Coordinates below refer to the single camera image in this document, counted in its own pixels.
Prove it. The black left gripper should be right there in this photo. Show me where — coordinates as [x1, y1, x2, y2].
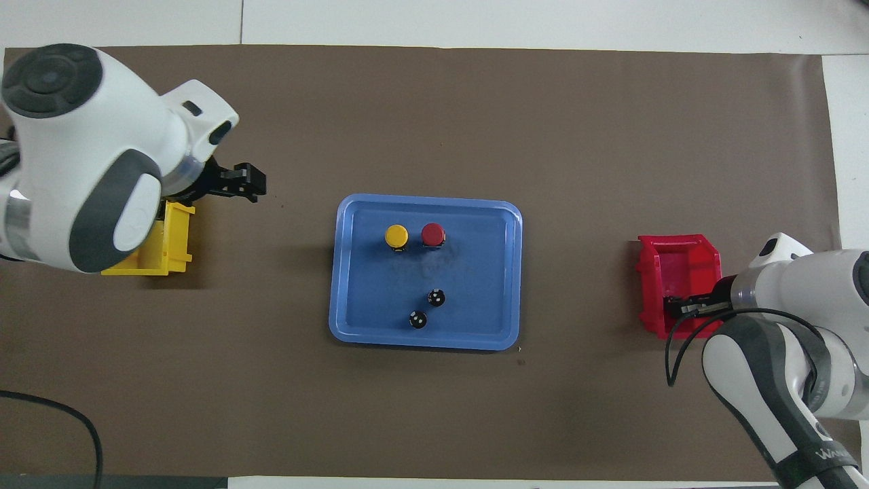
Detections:
[166, 155, 267, 206]

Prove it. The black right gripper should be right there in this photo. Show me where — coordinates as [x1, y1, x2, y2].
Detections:
[679, 275, 742, 319]

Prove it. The blue plastic tray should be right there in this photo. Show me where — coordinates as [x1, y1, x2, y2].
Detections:
[329, 194, 523, 352]

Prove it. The red plastic storage bin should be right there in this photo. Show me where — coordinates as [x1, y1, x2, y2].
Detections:
[636, 234, 728, 340]

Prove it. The yellow plastic storage bin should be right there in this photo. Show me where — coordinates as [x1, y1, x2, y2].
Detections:
[101, 200, 197, 277]

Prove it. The brown paper table mat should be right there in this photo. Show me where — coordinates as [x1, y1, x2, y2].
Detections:
[0, 44, 863, 483]

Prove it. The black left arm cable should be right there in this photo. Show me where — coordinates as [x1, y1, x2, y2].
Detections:
[0, 390, 104, 489]

